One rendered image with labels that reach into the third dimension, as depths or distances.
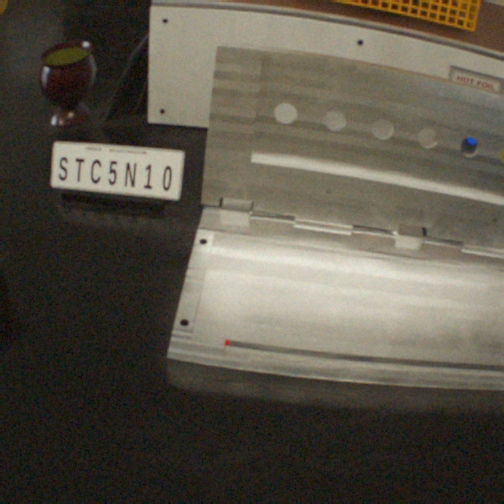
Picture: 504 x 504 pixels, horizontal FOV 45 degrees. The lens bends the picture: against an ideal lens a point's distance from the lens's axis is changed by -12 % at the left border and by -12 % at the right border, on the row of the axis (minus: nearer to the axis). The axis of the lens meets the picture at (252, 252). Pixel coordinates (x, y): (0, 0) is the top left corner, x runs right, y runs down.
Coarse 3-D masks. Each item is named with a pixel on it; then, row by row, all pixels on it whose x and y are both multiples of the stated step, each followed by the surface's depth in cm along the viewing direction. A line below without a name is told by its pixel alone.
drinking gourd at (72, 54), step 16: (48, 48) 80; (64, 48) 82; (80, 48) 82; (48, 64) 77; (64, 64) 77; (80, 64) 78; (48, 80) 78; (64, 80) 78; (80, 80) 79; (48, 96) 80; (64, 96) 80; (80, 96) 82; (64, 112) 84; (80, 112) 85
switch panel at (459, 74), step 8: (456, 72) 73; (464, 72) 73; (472, 72) 72; (480, 72) 72; (456, 80) 74; (464, 80) 73; (472, 80) 73; (480, 80) 73; (488, 80) 73; (496, 80) 72; (488, 88) 73; (496, 88) 73; (464, 144) 80; (472, 144) 80; (464, 152) 81; (472, 152) 81
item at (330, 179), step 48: (240, 48) 60; (240, 96) 63; (288, 96) 63; (336, 96) 63; (384, 96) 62; (432, 96) 62; (480, 96) 60; (240, 144) 65; (288, 144) 66; (336, 144) 65; (384, 144) 65; (432, 144) 65; (480, 144) 63; (240, 192) 68; (288, 192) 67; (336, 192) 67; (384, 192) 66; (432, 192) 66; (480, 192) 66; (480, 240) 67
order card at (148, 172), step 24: (72, 144) 72; (96, 144) 72; (72, 168) 73; (96, 168) 73; (120, 168) 73; (144, 168) 73; (168, 168) 72; (120, 192) 74; (144, 192) 73; (168, 192) 73
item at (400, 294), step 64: (192, 256) 66; (256, 256) 67; (320, 256) 68; (384, 256) 68; (448, 256) 69; (192, 320) 61; (256, 320) 62; (320, 320) 62; (384, 320) 62; (448, 320) 63; (256, 384) 59; (320, 384) 58; (384, 384) 57; (448, 384) 57
